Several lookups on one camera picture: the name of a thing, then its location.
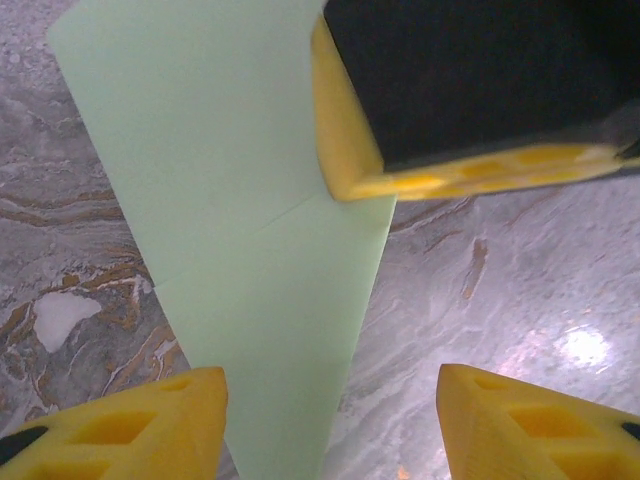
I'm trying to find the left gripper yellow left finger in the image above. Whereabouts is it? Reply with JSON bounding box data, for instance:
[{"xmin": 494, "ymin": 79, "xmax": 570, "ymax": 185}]
[{"xmin": 0, "ymin": 366, "xmax": 230, "ymax": 480}]

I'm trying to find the light green paper sheet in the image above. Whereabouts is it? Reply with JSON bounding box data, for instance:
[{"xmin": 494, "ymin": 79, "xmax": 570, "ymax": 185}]
[{"xmin": 47, "ymin": 0, "xmax": 399, "ymax": 480}]

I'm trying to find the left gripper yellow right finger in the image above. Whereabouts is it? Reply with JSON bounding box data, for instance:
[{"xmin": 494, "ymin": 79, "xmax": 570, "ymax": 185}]
[{"xmin": 437, "ymin": 363, "xmax": 640, "ymax": 480}]

